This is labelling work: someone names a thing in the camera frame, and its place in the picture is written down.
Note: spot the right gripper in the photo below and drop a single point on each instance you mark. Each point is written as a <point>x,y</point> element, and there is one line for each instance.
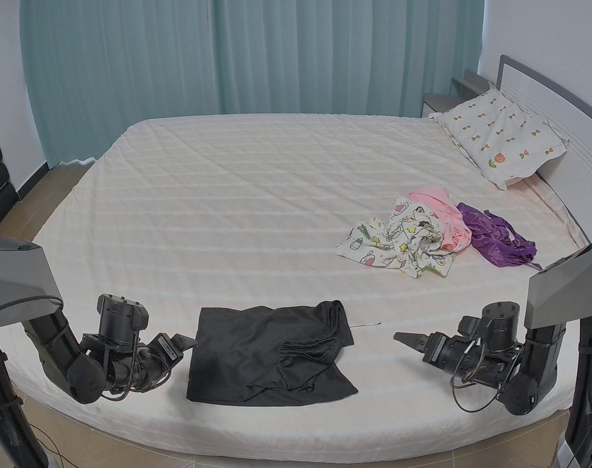
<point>454,356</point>

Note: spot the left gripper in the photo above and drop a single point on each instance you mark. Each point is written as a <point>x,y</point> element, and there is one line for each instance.
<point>147,366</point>

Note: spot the black T-shirt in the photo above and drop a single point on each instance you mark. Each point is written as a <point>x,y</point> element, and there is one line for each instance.
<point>237,354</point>

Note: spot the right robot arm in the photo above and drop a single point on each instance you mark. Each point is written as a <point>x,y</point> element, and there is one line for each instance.
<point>564,285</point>

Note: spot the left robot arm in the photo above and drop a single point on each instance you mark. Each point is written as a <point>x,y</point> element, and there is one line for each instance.
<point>13,271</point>

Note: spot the bed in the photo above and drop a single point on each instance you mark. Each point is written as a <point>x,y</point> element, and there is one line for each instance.
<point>257,188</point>

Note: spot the white printed garment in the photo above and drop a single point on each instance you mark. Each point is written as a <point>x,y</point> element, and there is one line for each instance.
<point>408,242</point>

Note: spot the purple garment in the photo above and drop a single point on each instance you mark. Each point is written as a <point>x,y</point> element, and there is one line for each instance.
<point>491,242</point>

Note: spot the pink garment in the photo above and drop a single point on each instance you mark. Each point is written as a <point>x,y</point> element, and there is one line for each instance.
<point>447,212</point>

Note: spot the white printed pillow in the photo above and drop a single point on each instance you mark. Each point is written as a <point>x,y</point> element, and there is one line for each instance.
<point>500,134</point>

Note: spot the grey bedside table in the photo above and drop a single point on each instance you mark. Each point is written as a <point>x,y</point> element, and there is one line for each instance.
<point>447,103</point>

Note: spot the blue-green curtain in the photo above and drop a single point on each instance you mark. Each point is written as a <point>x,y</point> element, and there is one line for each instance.
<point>120,56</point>
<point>349,37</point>

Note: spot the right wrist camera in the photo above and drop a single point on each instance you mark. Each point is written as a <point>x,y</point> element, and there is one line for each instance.
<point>433,348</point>

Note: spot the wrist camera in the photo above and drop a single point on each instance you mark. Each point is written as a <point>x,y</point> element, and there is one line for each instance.
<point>433,348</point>
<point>170,348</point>

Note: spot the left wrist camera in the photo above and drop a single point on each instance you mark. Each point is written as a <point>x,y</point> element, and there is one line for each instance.
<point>170,348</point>

